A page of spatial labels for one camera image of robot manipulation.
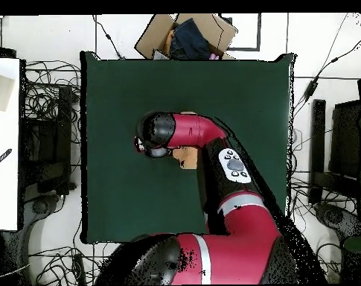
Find tan terry towel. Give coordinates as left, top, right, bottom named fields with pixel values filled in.
left=170, top=111, right=199, bottom=170

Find dark green table cloth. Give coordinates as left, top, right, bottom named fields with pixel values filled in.
left=80, top=51, right=295, bottom=245

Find black stand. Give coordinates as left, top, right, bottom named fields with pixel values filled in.
left=20, top=86, right=77, bottom=203
left=307, top=98, right=361, bottom=205

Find brown cardboard box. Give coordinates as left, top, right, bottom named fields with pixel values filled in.
left=134, top=13, right=238, bottom=60

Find orange cloth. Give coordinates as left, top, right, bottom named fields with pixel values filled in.
left=163, top=29, right=176, bottom=56

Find black stand base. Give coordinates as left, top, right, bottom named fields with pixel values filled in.
left=313, top=202, right=361, bottom=242
left=22, top=193, right=65, bottom=233

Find dark blue jeans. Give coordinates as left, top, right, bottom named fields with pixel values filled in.
left=170, top=17, right=212, bottom=60

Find black power strip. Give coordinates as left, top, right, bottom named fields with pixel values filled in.
left=72, top=252, right=86, bottom=285

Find black striped tool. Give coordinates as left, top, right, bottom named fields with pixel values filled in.
left=0, top=147, right=13, bottom=172

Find white desk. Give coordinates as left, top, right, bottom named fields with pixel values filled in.
left=0, top=57, right=21, bottom=231

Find beige box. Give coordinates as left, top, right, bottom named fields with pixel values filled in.
left=0, top=71, right=15, bottom=112

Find thin black cable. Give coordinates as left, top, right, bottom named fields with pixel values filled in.
left=92, top=14, right=126, bottom=60

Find black cable tangle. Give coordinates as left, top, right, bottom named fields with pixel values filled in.
left=22, top=59, right=83, bottom=144
left=28, top=244, right=121, bottom=285
left=287, top=169, right=360, bottom=284

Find black cable with adapter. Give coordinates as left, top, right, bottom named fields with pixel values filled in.
left=293, top=32, right=361, bottom=118

